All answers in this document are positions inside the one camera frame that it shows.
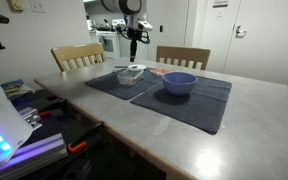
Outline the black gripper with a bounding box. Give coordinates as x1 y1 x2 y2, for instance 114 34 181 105
115 15 153 62

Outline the clear plastic container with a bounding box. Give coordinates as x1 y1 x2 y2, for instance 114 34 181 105
117 69 144 86

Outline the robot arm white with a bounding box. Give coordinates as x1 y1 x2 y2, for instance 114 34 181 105
101 0 153 62

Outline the blue bowl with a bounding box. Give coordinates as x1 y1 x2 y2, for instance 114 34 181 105
162 72 198 96

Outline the dark blue placemat under bowl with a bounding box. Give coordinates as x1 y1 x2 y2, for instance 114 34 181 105
131 76 232 135

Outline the white kitchen stove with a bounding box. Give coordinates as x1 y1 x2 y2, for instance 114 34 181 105
96 31 120 59

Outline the white plate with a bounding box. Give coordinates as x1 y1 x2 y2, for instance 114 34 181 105
128 64 147 70

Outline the metal spoon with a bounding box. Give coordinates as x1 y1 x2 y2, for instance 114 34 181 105
114 66 128 69

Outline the clear snack bag orange label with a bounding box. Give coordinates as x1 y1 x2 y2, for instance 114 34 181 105
149 68 173 76

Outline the dark blue placemat near plate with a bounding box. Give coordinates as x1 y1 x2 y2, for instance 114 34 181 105
85 68 161 100

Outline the wooden chair by door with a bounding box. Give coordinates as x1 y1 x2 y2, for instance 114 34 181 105
156 46 211 70

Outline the light wooden chair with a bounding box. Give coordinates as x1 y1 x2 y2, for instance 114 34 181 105
51 43 106 72

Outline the orange black clamp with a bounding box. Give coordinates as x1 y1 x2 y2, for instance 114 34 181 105
67 121 104 154

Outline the white door with handle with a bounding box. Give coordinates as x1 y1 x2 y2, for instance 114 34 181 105
224 0 288 85

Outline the aluminium extrusion rail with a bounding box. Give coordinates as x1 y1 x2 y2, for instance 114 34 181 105
0 133 68 180

